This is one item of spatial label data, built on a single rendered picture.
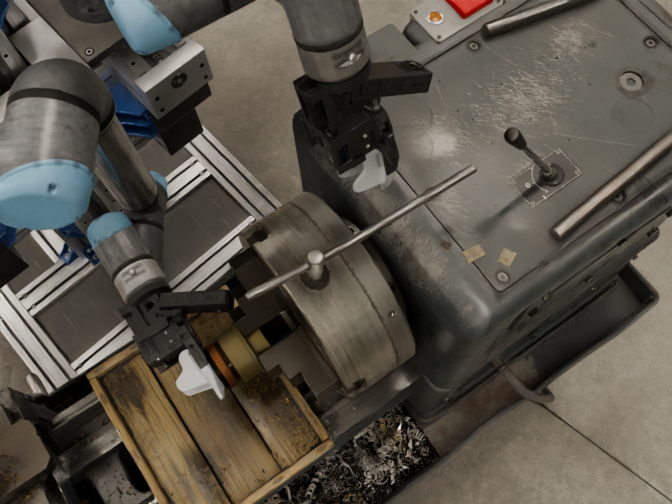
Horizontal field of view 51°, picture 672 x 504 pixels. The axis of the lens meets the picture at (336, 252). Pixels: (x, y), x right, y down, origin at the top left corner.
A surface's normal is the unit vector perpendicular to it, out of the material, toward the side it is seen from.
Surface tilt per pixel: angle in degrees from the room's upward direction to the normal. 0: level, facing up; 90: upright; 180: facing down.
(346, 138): 70
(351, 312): 31
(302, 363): 10
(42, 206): 89
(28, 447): 0
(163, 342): 1
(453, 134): 0
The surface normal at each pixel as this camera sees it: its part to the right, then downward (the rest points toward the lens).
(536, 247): -0.04, -0.37
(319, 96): 0.53, 0.58
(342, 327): 0.30, 0.14
